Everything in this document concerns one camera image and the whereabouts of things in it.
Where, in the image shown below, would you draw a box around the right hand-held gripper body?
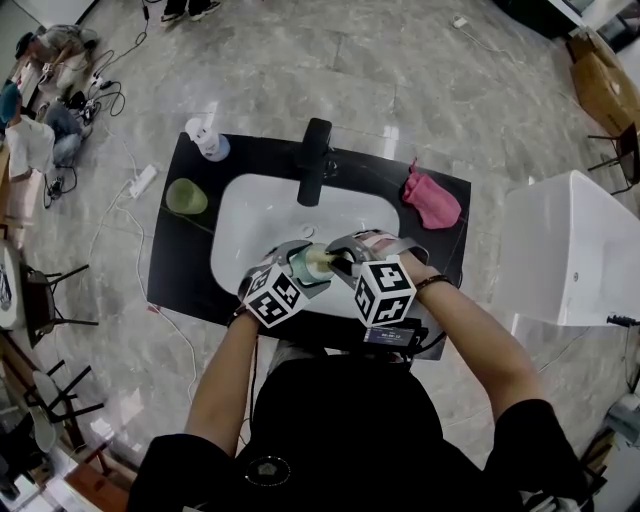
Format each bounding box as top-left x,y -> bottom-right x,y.
354,228 -> 431,329

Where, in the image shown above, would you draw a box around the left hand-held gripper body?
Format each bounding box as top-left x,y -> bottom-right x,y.
238,249 -> 309,330

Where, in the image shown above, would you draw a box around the clear blue cup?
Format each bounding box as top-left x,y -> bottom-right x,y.
289,243 -> 335,282

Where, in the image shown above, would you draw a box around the yellow sponge brush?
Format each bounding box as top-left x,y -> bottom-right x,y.
309,247 -> 346,276

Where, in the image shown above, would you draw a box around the translucent green cup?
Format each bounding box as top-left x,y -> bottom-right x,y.
165,177 -> 209,216

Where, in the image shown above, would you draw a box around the person's right forearm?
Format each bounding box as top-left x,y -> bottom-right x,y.
414,277 -> 546,441

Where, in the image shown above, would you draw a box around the person's left forearm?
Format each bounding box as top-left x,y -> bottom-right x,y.
184,312 -> 261,459

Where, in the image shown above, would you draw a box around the person's right hand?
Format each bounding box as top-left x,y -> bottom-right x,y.
405,251 -> 437,290

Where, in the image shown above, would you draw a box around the white sink basin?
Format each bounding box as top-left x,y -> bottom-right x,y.
209,173 -> 401,316

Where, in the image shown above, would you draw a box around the black chest monitor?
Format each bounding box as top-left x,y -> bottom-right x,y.
363,319 -> 431,352

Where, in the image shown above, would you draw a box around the person's grey trouser leg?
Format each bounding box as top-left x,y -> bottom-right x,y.
267,339 -> 326,376

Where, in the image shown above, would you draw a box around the brown vanity cabinet black top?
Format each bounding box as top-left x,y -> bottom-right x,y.
146,132 -> 472,361

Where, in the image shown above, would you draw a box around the pink cloth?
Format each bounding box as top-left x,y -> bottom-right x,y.
402,157 -> 462,231

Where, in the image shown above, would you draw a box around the white pump soap bottle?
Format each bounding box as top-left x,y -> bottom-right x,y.
184,117 -> 232,162

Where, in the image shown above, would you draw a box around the person's black shirt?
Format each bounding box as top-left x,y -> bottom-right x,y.
127,357 -> 596,512

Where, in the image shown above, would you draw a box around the white power strip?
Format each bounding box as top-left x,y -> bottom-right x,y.
128,164 -> 159,200

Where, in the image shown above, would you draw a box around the white bathtub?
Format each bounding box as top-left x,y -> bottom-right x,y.
492,169 -> 640,346

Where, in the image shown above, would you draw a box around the brown chair black legs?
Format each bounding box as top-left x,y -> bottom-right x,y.
19,264 -> 100,350

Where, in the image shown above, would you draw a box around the grey chair black legs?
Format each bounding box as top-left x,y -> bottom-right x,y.
22,359 -> 107,451

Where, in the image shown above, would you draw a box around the round white table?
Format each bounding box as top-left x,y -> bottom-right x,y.
0,239 -> 27,331

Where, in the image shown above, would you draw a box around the striped cushion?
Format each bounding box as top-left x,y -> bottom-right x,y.
0,263 -> 14,312

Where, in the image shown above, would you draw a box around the dark green bathtub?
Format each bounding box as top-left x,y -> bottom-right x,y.
492,0 -> 586,39

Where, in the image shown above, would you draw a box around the cardboard box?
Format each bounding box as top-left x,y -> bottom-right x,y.
567,32 -> 640,139

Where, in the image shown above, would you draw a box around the brown bead bracelet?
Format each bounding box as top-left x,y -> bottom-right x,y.
416,273 -> 455,292

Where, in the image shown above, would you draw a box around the black rig cable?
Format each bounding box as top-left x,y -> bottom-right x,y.
238,333 -> 260,451

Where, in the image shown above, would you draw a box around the white floor cable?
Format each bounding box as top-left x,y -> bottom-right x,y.
92,177 -> 201,401

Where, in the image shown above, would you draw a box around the tangle of black cables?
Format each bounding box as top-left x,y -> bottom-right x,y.
42,29 -> 151,209

